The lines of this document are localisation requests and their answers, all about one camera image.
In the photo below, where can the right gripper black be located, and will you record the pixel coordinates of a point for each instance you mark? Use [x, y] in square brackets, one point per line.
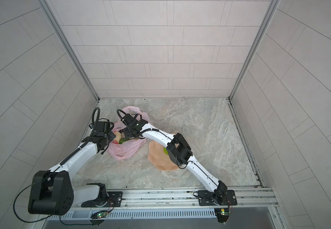
[126, 132]

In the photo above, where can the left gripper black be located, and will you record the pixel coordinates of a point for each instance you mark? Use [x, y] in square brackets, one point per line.
[113, 136]

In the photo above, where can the pink plastic bag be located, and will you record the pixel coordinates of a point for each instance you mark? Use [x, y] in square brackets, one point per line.
[130, 147]

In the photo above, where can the pink scalloped plate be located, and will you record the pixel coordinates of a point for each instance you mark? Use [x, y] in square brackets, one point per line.
[159, 159]

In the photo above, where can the bumpy light green fruit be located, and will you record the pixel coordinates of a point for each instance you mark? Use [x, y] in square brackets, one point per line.
[165, 150]

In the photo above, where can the beige fake potato fruit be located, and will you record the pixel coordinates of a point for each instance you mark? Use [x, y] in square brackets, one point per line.
[118, 137]

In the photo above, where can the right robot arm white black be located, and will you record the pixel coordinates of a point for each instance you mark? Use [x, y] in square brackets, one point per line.
[179, 153]

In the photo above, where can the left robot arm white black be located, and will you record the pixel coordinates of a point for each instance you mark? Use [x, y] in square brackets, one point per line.
[52, 192]

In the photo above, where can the green fake fruit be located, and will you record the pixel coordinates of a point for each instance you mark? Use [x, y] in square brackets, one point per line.
[121, 141]

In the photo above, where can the left circuit board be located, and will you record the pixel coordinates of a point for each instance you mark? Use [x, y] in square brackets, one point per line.
[100, 215]

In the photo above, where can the circuit board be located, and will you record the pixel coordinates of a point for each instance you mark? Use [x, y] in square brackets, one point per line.
[222, 215]
[100, 215]

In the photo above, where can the white vent grille strip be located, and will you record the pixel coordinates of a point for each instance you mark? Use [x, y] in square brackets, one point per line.
[142, 214]

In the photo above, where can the right circuit board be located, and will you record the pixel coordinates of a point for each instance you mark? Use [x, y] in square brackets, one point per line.
[222, 215]

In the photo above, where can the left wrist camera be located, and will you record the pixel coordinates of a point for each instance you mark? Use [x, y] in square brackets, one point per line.
[102, 128]

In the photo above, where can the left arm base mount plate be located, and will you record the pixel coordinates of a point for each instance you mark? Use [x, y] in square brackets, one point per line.
[111, 200]

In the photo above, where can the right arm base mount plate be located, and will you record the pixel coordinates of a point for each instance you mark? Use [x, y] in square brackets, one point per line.
[225, 198]

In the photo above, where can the aluminium rail frame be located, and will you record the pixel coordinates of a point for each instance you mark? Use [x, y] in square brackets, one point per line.
[185, 198]

